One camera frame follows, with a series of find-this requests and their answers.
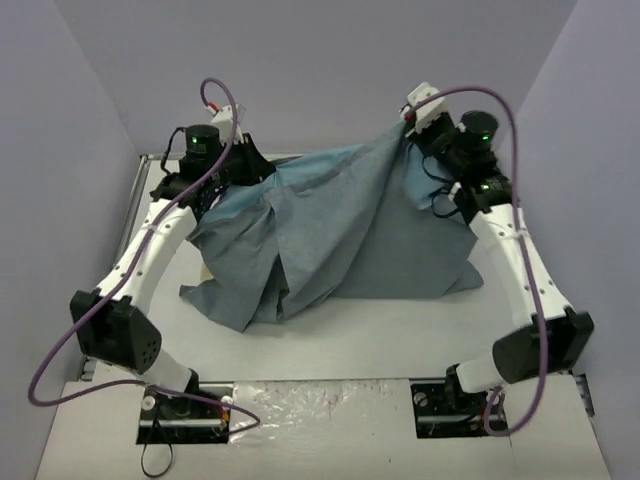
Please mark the cream white pillow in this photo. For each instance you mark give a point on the cream white pillow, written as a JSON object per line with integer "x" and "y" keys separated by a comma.
{"x": 205, "y": 273}

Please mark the striped pillowcase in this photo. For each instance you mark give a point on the striped pillowcase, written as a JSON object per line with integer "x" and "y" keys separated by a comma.
{"x": 352, "y": 222}

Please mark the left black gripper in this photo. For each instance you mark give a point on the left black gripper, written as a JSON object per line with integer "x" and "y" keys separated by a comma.
{"x": 255, "y": 157}

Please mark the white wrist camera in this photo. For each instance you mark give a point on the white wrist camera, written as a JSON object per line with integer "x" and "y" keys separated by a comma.
{"x": 222, "y": 119}
{"x": 422, "y": 108}

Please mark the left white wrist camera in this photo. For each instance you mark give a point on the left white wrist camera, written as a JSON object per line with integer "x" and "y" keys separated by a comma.
{"x": 222, "y": 119}

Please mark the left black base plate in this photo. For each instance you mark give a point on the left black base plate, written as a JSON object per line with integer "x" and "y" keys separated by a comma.
{"x": 165, "y": 419}

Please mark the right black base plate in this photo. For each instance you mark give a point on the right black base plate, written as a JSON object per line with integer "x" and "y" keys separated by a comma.
{"x": 435, "y": 417}

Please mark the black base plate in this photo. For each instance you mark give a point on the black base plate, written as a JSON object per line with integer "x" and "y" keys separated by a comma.
{"x": 165, "y": 419}
{"x": 435, "y": 417}

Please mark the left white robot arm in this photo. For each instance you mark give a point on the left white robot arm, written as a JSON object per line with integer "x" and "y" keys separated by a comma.
{"x": 111, "y": 321}

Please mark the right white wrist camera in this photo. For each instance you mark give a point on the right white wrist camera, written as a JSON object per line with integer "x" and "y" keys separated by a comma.
{"x": 422, "y": 108}

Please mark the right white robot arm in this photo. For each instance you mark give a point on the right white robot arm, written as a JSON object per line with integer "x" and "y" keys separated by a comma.
{"x": 545, "y": 323}

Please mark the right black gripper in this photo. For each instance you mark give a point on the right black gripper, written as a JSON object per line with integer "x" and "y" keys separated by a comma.
{"x": 426, "y": 138}

